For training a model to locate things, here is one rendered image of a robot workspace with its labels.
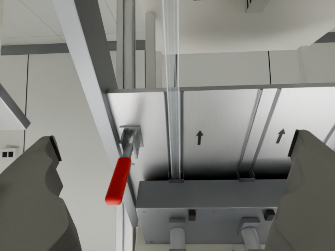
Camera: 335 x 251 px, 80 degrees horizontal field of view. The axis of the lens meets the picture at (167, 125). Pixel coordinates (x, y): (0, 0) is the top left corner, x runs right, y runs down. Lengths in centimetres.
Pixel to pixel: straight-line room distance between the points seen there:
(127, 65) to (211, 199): 35
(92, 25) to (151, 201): 24
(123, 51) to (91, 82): 31
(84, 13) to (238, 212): 31
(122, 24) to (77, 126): 168
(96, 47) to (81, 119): 192
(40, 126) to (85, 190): 77
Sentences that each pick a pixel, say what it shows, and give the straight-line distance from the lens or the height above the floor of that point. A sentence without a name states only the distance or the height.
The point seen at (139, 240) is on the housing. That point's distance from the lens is 44.
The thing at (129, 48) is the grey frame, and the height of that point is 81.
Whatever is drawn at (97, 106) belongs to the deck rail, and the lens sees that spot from 25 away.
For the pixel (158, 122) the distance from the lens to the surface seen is 26.
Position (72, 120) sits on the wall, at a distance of 218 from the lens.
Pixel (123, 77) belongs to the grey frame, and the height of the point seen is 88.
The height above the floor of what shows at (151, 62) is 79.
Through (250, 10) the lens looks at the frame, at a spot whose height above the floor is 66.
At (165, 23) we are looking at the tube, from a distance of 20.
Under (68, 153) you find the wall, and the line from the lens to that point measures 218.
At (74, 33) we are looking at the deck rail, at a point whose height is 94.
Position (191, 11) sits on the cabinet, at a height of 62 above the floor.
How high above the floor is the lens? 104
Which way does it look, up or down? 5 degrees down
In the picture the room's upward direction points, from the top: 179 degrees clockwise
